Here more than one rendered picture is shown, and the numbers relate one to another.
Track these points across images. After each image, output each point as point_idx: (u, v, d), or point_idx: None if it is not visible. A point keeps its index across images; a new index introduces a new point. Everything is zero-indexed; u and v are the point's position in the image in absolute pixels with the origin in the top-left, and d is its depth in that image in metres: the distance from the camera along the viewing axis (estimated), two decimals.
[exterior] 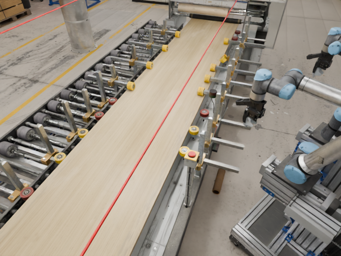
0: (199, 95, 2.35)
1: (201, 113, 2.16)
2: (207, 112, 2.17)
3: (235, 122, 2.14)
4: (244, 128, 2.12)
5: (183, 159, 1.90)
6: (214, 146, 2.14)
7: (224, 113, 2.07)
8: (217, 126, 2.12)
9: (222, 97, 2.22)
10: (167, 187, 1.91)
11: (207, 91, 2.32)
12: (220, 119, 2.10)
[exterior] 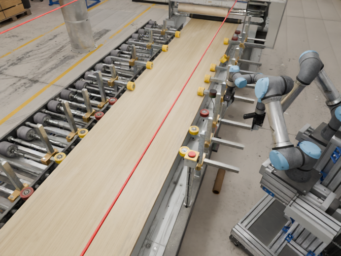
0: (199, 95, 2.35)
1: (201, 113, 2.16)
2: (207, 112, 2.17)
3: (235, 122, 2.14)
4: (244, 128, 2.12)
5: (183, 159, 1.90)
6: (214, 146, 2.14)
7: (224, 113, 2.07)
8: (217, 126, 2.12)
9: (222, 97, 2.22)
10: (167, 187, 1.91)
11: (207, 91, 2.32)
12: (220, 119, 2.10)
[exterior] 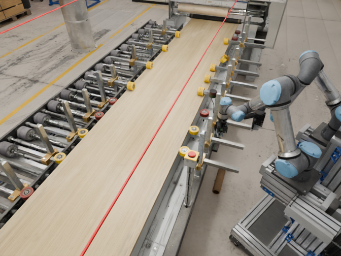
0: (199, 95, 2.35)
1: (201, 113, 2.16)
2: (207, 112, 2.17)
3: (235, 122, 2.14)
4: (244, 128, 2.12)
5: (183, 159, 1.90)
6: (214, 146, 2.14)
7: None
8: None
9: (222, 97, 2.22)
10: (167, 187, 1.91)
11: (207, 91, 2.32)
12: None
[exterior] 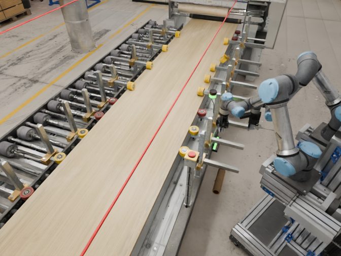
0: (199, 95, 2.35)
1: (199, 112, 2.17)
2: (205, 111, 2.18)
3: (232, 121, 2.15)
4: (241, 127, 2.12)
5: (183, 159, 1.90)
6: (214, 146, 2.14)
7: None
8: None
9: (222, 97, 2.22)
10: (167, 187, 1.91)
11: (207, 91, 2.32)
12: None
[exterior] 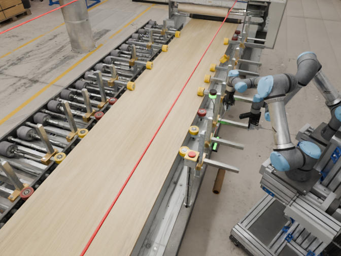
0: (199, 95, 2.35)
1: (199, 112, 2.17)
2: (205, 111, 2.18)
3: (232, 121, 2.15)
4: (241, 127, 2.12)
5: (183, 159, 1.90)
6: (214, 146, 2.14)
7: (224, 113, 2.06)
8: (217, 126, 2.12)
9: (222, 97, 2.22)
10: (167, 187, 1.91)
11: (207, 91, 2.32)
12: (220, 119, 2.09)
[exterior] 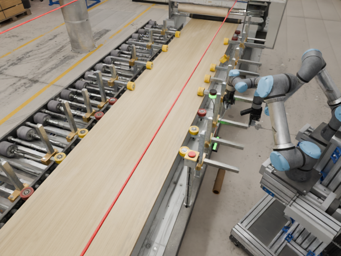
0: (199, 95, 2.35)
1: (199, 112, 2.17)
2: (205, 111, 2.18)
3: (232, 121, 2.15)
4: (241, 127, 2.12)
5: (183, 159, 1.90)
6: (214, 146, 2.14)
7: (224, 113, 2.07)
8: (217, 126, 2.12)
9: (222, 97, 2.22)
10: (167, 187, 1.91)
11: (207, 91, 2.32)
12: (220, 119, 2.10)
